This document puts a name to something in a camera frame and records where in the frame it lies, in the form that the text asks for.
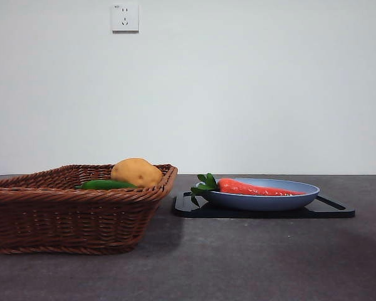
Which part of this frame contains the white wall socket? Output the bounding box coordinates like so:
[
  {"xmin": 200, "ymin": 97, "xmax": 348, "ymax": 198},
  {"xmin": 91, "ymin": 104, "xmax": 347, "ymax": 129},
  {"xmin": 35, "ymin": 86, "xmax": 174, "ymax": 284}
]
[{"xmin": 112, "ymin": 3, "xmax": 140, "ymax": 34}]

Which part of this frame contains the yellow-brown potato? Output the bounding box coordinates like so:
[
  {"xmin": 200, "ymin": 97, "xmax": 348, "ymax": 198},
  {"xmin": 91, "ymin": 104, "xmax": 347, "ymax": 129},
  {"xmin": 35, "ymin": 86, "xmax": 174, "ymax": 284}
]
[{"xmin": 110, "ymin": 157, "xmax": 164, "ymax": 188}]

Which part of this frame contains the brown wicker basket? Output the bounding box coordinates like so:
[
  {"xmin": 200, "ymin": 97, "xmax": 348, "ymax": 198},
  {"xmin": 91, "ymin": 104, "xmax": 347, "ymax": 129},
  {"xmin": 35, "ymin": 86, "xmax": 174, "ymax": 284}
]
[{"xmin": 0, "ymin": 163, "xmax": 179, "ymax": 255}]

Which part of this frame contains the orange carrot with green leaves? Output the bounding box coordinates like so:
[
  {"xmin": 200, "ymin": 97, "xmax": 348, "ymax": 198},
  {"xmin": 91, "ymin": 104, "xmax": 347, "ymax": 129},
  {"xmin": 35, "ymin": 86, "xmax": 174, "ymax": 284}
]
[{"xmin": 190, "ymin": 172, "xmax": 307, "ymax": 208}]

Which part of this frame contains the blue round plate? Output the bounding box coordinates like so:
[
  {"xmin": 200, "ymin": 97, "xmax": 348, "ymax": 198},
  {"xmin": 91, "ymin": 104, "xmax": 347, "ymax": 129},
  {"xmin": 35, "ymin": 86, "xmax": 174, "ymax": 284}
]
[{"xmin": 202, "ymin": 178, "xmax": 320, "ymax": 211}]

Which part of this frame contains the black flat tray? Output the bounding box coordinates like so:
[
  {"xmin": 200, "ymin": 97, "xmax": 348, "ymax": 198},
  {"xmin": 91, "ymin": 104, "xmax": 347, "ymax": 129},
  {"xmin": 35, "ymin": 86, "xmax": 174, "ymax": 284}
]
[{"xmin": 174, "ymin": 191, "xmax": 356, "ymax": 219}]

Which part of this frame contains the green pepper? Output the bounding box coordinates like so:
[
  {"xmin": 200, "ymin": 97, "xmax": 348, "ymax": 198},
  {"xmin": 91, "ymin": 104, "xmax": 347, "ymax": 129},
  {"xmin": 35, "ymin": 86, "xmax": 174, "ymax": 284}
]
[{"xmin": 74, "ymin": 179, "xmax": 139, "ymax": 190}]

